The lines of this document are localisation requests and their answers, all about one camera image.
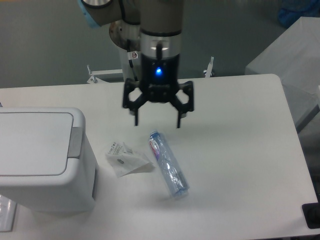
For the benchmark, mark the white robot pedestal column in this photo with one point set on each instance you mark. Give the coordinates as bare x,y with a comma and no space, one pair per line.
130,64

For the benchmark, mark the white plastic trash can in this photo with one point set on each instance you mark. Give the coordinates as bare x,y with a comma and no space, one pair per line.
46,161

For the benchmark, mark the clear plastic sheet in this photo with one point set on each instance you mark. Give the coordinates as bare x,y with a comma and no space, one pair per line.
7,214

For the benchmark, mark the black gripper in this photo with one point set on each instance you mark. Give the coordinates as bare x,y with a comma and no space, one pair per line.
160,80

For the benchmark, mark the black device at table edge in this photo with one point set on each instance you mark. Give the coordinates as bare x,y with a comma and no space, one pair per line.
311,212

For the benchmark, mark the grey covered side table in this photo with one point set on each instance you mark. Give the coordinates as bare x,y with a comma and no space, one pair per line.
295,58

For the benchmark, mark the white metal base frame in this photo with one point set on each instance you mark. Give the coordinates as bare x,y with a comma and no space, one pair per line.
116,75

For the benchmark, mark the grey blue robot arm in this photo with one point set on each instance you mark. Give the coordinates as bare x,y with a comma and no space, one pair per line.
157,26

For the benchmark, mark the clear plastic water bottle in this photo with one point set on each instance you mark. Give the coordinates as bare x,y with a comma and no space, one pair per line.
173,176

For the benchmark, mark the crumpled white plastic wrapper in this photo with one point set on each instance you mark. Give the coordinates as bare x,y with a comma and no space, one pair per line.
124,160

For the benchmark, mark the blue object in background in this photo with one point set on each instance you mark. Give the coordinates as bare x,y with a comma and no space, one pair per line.
291,10

